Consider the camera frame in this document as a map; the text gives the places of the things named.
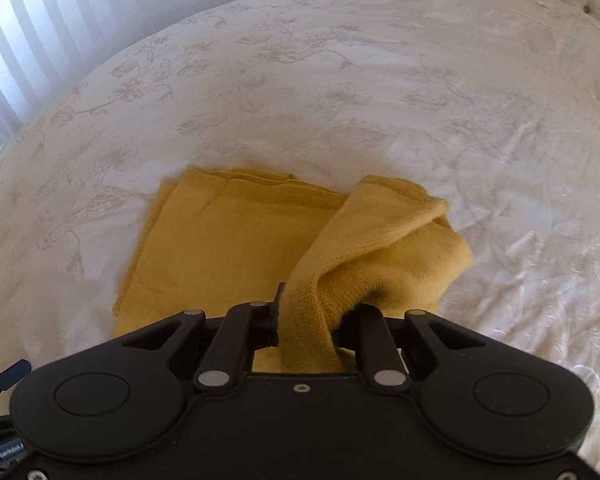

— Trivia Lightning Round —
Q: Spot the mustard yellow knit sweater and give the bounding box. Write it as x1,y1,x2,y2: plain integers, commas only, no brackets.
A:
112,168,472,373

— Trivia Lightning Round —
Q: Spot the white embroidered bedspread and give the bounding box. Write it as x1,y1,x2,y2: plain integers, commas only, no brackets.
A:
0,0,600,468

